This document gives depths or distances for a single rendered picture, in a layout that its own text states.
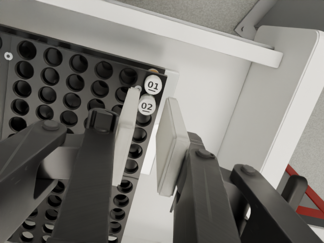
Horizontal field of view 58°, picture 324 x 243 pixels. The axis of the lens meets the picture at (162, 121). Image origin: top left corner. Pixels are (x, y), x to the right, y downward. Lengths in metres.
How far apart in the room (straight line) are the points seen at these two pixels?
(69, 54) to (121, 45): 0.07
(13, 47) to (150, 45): 0.11
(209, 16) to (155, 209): 0.89
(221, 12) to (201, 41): 0.92
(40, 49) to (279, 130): 0.17
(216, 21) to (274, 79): 0.91
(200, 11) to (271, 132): 0.93
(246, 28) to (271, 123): 0.93
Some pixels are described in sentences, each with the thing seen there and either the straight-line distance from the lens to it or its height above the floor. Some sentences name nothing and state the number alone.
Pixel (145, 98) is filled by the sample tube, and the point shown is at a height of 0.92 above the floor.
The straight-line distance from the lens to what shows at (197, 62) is 0.28.
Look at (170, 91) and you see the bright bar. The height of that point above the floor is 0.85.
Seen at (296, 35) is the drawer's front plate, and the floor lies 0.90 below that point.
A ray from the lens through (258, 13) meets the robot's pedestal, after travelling 1.16.
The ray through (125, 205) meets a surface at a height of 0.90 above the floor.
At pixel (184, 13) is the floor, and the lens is 1.12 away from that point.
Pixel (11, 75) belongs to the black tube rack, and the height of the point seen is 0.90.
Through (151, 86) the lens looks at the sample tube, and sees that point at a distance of 0.20.
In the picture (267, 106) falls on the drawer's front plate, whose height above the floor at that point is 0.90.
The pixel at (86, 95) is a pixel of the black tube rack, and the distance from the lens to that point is 0.22.
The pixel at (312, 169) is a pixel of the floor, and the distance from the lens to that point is 1.46.
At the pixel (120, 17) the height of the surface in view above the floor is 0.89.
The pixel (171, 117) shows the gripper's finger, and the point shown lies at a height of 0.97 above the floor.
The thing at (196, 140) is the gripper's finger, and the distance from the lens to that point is 0.15.
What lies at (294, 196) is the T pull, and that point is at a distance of 0.27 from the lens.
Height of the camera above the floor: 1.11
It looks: 70 degrees down
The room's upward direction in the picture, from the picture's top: 173 degrees clockwise
